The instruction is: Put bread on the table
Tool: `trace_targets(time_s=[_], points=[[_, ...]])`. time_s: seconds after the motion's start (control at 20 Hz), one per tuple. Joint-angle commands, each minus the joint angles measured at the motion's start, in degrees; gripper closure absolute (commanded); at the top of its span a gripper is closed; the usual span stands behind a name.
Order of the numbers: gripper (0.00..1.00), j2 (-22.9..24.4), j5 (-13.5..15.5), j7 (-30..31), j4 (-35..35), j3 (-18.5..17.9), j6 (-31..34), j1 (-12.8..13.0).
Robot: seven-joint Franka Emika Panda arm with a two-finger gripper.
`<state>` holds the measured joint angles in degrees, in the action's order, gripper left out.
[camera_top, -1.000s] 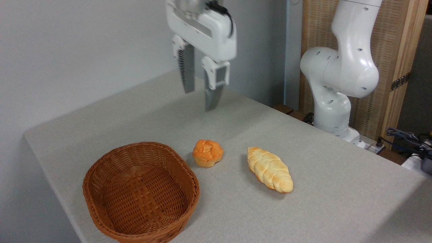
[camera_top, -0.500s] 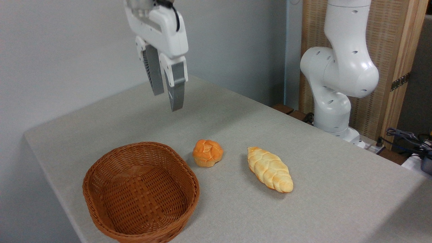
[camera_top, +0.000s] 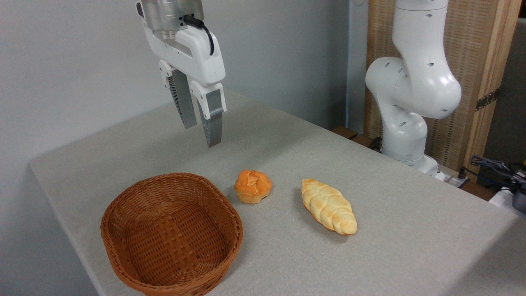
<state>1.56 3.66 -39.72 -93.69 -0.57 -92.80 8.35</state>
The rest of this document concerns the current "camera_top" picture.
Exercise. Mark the brown wooden bench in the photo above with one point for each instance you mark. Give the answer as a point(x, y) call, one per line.
point(355, 137)

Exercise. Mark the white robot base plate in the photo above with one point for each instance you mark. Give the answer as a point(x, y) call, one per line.
point(450, 177)

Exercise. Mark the long pale braided bread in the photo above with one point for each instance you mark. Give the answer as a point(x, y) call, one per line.
point(328, 205)

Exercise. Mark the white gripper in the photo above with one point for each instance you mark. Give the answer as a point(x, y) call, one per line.
point(193, 53)

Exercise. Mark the round orange bread bun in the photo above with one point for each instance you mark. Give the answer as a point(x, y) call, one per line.
point(252, 186)

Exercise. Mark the brown woven wicker basket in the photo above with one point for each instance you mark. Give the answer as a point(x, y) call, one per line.
point(172, 230)

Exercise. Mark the black metal screen hinge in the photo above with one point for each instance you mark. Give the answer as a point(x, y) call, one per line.
point(487, 99)

